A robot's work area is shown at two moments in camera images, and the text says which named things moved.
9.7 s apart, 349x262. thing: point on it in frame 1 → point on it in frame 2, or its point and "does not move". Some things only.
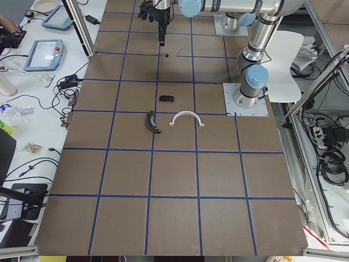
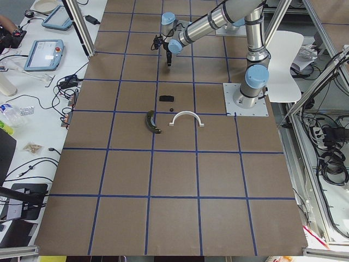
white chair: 282,85 does not move
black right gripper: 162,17 → 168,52
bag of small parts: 32,148 does not move
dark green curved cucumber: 150,124 does not move
